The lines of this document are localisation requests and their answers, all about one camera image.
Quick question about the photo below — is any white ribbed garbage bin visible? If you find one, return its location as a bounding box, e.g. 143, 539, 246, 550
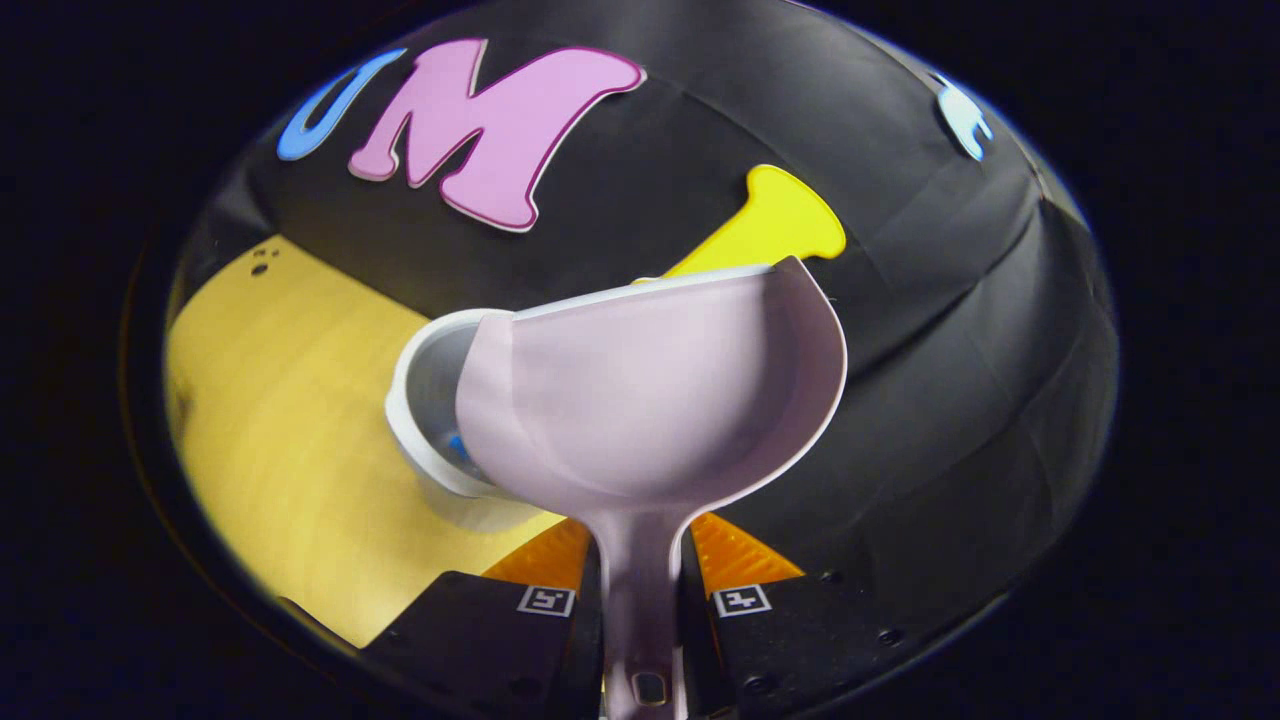
385, 308, 566, 533

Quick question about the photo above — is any yellow wooden desktop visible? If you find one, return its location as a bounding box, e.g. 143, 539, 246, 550
165, 235, 567, 649

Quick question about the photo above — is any pink dustpan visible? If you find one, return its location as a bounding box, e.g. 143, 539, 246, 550
455, 256, 849, 720

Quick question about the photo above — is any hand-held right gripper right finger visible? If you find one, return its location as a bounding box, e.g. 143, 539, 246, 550
680, 512, 906, 720

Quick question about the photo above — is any black backdrop cloth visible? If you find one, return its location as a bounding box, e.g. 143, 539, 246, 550
170, 0, 1121, 646

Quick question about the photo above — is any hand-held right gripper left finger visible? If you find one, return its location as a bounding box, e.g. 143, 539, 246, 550
365, 515, 607, 720

